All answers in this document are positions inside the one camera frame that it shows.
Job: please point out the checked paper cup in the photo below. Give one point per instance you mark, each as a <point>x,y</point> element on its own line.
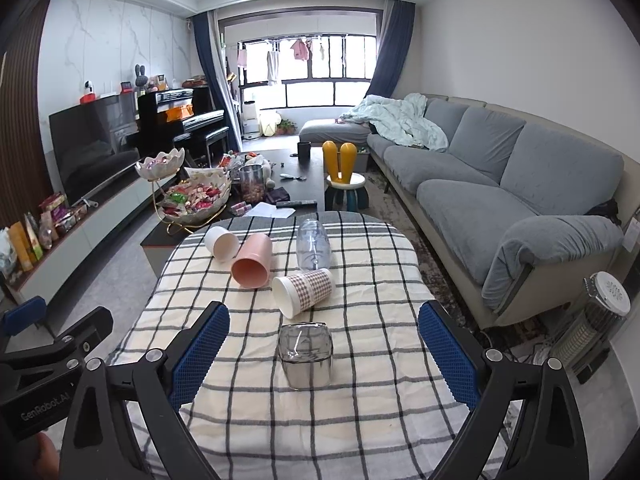
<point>310,287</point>

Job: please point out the person's left hand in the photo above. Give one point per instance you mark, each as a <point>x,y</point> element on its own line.
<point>46,456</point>

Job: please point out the square steel cup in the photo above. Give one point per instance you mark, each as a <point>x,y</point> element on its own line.
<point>305,365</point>

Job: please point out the white cup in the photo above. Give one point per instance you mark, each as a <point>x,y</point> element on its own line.
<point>220,242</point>

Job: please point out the white hanging garment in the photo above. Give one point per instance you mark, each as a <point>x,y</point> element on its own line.
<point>272,67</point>

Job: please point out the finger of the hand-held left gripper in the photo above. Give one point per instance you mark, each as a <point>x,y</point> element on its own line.
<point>85,324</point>
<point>22,314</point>

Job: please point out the black upright piano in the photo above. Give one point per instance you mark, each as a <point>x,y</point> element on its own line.
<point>160,125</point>

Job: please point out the dark purple cloth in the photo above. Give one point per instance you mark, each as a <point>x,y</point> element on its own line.
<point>277,195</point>

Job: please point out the two-tier snack bowl stand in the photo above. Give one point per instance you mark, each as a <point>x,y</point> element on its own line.
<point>200,197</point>

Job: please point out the grey television cabinet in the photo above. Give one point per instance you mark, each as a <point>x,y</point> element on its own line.
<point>105,230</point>

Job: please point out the blue curtain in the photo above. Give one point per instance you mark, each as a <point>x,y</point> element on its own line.
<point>392,50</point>
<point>207,70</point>

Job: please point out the black bag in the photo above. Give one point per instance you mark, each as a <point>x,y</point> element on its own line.
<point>607,209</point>

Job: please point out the white paper sheet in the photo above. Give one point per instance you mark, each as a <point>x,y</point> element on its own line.
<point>267,210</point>

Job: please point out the yellow rabbit ear stool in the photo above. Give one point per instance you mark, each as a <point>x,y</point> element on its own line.
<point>342,170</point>

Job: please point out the dark coffee table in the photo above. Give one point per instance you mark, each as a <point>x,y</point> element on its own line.
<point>300,182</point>

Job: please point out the grey bunny plush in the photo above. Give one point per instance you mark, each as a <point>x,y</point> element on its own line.
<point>140,80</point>

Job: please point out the black mug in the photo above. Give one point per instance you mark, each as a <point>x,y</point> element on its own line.
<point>304,151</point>

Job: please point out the pink hanging garment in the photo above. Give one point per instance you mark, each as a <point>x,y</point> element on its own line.
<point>300,49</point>

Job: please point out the pink cup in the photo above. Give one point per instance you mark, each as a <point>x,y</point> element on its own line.
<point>252,260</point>

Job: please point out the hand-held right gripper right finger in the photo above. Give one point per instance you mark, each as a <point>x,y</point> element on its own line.
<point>447,355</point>

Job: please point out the grey sofa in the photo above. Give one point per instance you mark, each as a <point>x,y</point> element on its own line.
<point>450,200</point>

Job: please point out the black piano bench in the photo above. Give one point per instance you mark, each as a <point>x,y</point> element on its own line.
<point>205,137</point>

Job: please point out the row of snack packets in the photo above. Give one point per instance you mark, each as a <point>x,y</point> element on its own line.
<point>45,225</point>

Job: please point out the black remote control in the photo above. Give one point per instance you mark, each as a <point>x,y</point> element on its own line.
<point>296,203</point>

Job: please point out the flat screen television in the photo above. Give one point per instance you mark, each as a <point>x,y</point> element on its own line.
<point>90,145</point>

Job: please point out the white security camera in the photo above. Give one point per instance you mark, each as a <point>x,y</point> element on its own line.
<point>90,86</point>

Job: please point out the clear plastic cup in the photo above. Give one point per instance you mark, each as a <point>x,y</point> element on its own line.
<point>312,245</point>

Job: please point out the white air purifier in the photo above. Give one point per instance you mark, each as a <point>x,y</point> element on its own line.
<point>251,120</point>

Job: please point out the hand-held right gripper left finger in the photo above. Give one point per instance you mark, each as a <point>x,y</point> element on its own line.
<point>200,355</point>

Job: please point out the light green blanket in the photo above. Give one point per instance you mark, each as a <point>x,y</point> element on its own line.
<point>400,120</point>

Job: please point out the electric heater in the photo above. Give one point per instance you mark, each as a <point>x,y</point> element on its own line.
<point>595,325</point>

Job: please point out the potted plant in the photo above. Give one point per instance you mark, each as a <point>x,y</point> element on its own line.
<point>286,126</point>

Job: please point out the glass jar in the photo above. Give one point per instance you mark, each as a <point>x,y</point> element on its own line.
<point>251,185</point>

